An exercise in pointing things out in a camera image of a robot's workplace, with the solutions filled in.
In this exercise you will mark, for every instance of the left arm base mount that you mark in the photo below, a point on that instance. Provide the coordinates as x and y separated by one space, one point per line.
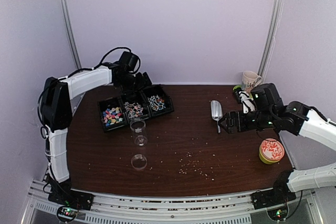
70 201

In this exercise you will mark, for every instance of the clear jar lid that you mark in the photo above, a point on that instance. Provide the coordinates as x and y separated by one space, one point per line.
139 162

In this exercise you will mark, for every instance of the front aluminium rail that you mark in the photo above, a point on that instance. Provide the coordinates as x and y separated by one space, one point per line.
231 208

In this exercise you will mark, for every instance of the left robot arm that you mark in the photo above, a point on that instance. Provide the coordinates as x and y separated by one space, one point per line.
55 112

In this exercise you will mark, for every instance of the green bowl with red lid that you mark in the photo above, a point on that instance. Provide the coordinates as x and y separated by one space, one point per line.
271 151

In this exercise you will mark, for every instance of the metal scoop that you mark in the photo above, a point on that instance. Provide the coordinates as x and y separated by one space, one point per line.
217 113

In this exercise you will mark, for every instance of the cream patterned mug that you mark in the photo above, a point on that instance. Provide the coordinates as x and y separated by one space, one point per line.
250 80

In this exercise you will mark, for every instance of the clear plastic jar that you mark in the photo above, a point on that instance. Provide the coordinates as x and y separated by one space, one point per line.
138 129

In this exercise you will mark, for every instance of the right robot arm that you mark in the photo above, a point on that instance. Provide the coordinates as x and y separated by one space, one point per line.
295 118

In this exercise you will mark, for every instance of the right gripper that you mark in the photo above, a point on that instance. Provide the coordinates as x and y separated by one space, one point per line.
230 116

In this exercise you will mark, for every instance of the swirl lollipops pile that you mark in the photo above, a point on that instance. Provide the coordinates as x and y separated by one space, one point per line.
133 110

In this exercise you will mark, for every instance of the left aluminium frame post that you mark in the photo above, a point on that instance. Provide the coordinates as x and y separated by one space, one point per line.
70 33

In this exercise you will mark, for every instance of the aluminium frame post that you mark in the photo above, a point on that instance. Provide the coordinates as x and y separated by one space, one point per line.
70 33
270 38

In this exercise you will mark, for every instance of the black three-compartment candy bin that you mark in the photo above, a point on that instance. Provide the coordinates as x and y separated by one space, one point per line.
147 103

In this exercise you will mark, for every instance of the star candies pile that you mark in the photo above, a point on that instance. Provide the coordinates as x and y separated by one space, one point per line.
112 116

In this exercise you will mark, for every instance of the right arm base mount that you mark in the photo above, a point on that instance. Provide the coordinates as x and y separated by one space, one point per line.
273 200

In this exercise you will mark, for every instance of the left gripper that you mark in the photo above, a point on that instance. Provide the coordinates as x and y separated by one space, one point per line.
142 83

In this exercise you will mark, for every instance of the green saucer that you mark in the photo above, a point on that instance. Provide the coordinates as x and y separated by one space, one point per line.
236 88

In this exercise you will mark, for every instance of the right aluminium frame post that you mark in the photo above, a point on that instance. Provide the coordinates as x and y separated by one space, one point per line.
270 38

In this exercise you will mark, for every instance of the small round lollipops pile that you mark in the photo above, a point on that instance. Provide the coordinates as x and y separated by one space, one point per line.
157 103

